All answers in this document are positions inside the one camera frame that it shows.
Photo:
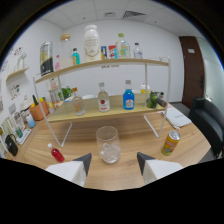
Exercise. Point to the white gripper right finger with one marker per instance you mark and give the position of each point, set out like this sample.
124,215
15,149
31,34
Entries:
156,168

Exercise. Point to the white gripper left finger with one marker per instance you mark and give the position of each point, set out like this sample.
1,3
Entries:
71,170

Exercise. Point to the small red syrup bottle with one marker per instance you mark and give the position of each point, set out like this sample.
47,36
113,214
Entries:
57,155

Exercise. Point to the yellow orange drink can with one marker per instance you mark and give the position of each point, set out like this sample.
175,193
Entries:
170,143

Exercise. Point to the clear bottle with green cap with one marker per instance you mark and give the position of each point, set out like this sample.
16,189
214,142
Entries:
123,48

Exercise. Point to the small pale blue cup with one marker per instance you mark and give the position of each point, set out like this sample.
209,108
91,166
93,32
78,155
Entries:
30,121

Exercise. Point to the clear drinking glass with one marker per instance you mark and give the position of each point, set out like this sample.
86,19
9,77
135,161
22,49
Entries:
108,146

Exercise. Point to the white tray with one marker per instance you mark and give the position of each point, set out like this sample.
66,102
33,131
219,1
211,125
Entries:
24,137

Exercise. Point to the black handbag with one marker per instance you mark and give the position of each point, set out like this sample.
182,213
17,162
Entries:
12,146

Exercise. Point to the white two-tier wooden shelf rack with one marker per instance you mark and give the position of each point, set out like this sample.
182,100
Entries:
100,112

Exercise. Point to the clear bottle with orange label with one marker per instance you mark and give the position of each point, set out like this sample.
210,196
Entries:
79,106

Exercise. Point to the dark wooden muddler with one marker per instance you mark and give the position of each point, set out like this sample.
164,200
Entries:
161,102

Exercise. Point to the black sofa chair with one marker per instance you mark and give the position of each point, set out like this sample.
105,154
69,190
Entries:
208,125

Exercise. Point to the orange pot with utensils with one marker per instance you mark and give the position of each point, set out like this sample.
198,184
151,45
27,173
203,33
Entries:
39,110

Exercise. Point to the glass bowl of limes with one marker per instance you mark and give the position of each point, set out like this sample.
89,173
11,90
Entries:
151,100

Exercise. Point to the blue liquid bottle grey cap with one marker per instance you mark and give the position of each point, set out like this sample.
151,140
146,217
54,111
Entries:
128,99

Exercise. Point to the clear bottle with red label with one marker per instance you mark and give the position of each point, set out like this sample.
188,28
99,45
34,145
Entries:
103,101

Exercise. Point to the green potted plant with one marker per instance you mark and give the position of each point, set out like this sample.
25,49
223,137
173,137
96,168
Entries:
66,92

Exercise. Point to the dark brown door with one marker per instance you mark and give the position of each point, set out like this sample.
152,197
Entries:
191,73

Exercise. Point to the small pink bottle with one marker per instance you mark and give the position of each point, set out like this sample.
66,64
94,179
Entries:
57,64

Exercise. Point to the small teal bottle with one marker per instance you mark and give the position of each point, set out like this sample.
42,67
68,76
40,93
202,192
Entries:
76,57

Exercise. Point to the tall black yellow can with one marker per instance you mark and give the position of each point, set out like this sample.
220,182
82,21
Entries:
46,60

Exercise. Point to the glass bottle with cork lid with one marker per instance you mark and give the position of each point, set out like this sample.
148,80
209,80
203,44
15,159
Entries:
65,53

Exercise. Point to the clear bottle with blue cap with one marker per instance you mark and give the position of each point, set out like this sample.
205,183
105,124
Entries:
138,52

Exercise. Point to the white figurine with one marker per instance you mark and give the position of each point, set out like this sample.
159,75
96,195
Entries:
21,61

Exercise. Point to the white door sign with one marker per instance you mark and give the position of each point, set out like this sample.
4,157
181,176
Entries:
191,51

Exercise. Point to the large white bottle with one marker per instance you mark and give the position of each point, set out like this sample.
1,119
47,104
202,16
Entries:
92,43

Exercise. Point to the ceiling air vent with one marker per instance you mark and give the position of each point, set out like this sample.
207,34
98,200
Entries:
134,14

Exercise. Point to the square ceiling fixture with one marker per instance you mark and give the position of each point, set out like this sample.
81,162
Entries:
110,14

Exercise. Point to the wooden wall shelf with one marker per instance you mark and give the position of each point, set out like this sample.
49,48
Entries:
17,72

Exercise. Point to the blue wall poster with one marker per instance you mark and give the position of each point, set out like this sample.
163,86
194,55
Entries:
103,52

